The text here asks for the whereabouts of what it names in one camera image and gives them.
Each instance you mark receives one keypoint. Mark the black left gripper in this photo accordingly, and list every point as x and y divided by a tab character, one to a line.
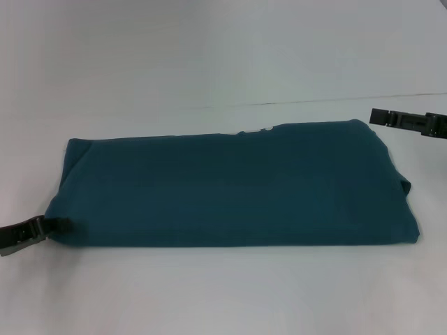
12	239

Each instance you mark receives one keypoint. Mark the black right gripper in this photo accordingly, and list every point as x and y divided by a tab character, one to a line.
440	125

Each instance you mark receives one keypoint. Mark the blue shirt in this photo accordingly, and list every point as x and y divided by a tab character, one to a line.
227	181

